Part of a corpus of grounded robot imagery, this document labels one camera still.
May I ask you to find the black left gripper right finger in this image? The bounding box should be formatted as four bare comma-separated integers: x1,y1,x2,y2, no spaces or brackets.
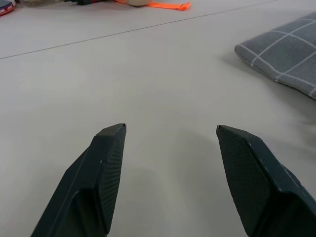
216,124,316,237

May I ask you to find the dark object with red stripe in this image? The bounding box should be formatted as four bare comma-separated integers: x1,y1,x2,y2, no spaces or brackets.
63,0,115,6

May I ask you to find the orange strap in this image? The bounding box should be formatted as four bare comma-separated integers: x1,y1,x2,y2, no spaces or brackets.
115,0,191,12

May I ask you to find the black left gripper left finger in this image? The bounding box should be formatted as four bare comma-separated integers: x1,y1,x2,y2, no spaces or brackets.
30,123,127,237

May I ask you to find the grey checked cloth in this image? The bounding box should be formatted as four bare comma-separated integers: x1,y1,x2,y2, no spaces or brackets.
234,11,316,101

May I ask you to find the red white round object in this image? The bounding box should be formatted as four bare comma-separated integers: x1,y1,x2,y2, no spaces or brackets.
0,0,16,17

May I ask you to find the beige round object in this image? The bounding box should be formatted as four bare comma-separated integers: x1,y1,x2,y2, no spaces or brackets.
126,0,151,7

